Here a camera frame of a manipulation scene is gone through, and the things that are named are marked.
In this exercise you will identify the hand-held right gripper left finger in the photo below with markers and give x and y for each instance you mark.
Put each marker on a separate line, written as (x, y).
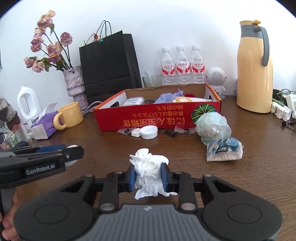
(131, 177)

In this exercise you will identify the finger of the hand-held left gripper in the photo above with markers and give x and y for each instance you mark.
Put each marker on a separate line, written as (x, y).
(52, 148)
(75, 154)

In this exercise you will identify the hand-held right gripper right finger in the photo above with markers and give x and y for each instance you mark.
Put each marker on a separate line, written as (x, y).
(165, 177)

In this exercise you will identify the white round plastic piece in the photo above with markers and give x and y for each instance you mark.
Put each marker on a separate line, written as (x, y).
(72, 146)

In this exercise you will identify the white tissue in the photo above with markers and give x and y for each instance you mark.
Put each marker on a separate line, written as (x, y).
(148, 166)

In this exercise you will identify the dark brown wrapper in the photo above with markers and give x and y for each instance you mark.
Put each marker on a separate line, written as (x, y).
(170, 133)

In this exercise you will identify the small clear plastic bag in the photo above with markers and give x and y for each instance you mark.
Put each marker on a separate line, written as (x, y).
(124, 131)

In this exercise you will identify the white ribbed bottle cap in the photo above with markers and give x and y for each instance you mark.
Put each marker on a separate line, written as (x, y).
(149, 133)

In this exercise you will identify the red cardboard box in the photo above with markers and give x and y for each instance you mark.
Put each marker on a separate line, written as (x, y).
(143, 118)

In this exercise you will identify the blue white tissue packet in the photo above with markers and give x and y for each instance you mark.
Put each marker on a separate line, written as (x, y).
(224, 154)

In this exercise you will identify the purple knitted cloth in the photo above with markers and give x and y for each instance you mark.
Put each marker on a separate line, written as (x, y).
(165, 97)

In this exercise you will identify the yellow white plush toy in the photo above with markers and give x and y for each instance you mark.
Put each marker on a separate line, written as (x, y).
(185, 99)

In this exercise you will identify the red artificial rose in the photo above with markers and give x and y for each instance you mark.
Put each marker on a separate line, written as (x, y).
(190, 95)

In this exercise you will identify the clear glass container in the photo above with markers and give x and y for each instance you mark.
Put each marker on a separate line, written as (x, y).
(13, 139)

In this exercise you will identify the person's left hand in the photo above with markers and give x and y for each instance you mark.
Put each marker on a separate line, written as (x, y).
(8, 227)

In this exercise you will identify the purple tissue pack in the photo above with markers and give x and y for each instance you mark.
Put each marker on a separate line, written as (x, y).
(44, 126)

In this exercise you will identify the yellow mug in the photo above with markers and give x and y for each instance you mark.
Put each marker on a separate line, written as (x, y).
(71, 114)

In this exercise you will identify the white detergent bottle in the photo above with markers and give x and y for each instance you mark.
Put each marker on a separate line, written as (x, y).
(34, 104)

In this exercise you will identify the clear crumpled wrapper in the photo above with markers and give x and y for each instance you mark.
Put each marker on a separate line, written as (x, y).
(186, 131)

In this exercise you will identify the grey brown fuzzy object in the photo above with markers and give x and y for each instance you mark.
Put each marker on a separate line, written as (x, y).
(9, 113)

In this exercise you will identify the purple grey ceramic vase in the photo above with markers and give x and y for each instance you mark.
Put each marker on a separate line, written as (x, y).
(74, 85)

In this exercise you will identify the black paper bag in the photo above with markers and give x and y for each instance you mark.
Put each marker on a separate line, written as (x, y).
(108, 64)

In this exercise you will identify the clear glass cup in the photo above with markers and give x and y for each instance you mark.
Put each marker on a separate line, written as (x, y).
(153, 81)

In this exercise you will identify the dried pink roses bouquet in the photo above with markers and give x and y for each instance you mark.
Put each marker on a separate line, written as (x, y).
(49, 48)

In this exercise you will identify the white round robot speaker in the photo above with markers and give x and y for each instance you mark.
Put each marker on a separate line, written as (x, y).
(216, 78)

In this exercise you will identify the white power strip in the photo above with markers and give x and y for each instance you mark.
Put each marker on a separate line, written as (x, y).
(281, 111)

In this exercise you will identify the yellow thermos jug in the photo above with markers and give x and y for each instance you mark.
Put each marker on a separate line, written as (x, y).
(253, 76)

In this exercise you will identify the white power adapter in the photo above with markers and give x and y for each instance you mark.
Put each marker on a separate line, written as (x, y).
(291, 102)

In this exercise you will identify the eyeglasses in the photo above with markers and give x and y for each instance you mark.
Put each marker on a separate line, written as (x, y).
(285, 91)

